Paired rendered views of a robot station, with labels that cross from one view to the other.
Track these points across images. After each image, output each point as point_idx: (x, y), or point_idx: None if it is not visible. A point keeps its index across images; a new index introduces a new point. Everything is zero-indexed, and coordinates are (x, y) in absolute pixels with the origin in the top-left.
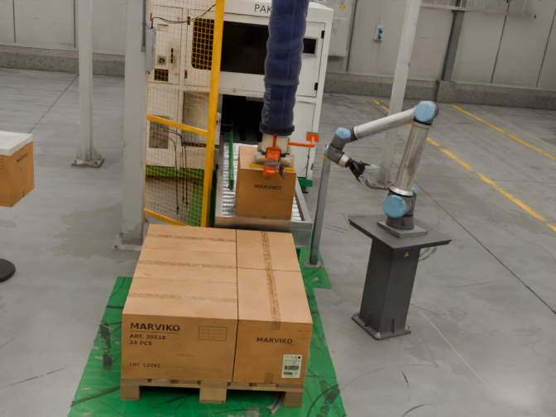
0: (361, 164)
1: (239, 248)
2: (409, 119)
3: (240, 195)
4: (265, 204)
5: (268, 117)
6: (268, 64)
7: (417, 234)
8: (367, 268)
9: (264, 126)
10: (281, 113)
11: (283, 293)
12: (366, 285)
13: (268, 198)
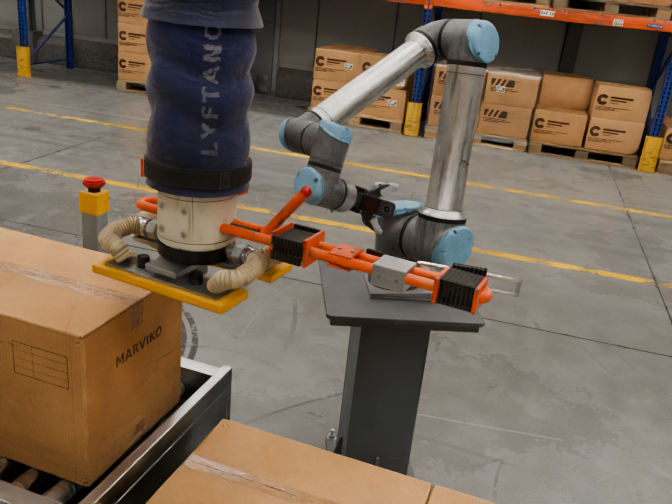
0: (376, 189)
1: None
2: (417, 66)
3: (90, 413)
4: (138, 394)
5: (218, 144)
6: None
7: None
8: (355, 387)
9: (208, 174)
10: (245, 121)
11: None
12: (357, 416)
13: (142, 372)
